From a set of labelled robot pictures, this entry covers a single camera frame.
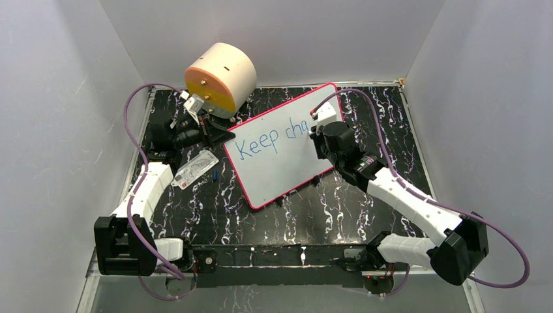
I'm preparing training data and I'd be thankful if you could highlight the clear plastic marker package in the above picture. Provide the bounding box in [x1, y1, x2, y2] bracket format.
[170, 149, 219, 190]

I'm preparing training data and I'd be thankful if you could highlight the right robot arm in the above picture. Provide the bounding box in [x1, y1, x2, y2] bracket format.
[309, 121, 488, 286]

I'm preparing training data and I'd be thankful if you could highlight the purple cable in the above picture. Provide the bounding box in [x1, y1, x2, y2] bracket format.
[309, 88, 531, 290]
[123, 83, 195, 302]

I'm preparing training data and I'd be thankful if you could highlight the pink framed whiteboard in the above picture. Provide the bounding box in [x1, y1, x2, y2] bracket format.
[224, 83, 337, 209]

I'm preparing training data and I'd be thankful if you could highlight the black whiteboard stand foot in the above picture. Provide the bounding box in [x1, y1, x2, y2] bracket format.
[311, 175, 320, 186]
[275, 196, 284, 207]

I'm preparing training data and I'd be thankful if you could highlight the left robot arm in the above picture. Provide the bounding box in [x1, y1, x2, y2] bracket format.
[94, 111, 236, 278]

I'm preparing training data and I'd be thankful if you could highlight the round pastel drawer cabinet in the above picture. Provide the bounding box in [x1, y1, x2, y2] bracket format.
[184, 42, 257, 119]

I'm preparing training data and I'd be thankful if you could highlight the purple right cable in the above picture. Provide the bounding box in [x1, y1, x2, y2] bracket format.
[309, 88, 531, 290]

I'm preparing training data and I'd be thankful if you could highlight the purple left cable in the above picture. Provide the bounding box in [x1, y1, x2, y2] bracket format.
[123, 83, 195, 302]

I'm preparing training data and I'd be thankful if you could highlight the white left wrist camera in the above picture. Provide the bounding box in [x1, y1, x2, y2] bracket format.
[179, 91, 205, 125]

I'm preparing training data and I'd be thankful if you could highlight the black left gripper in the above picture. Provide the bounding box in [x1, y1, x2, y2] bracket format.
[172, 113, 236, 153]

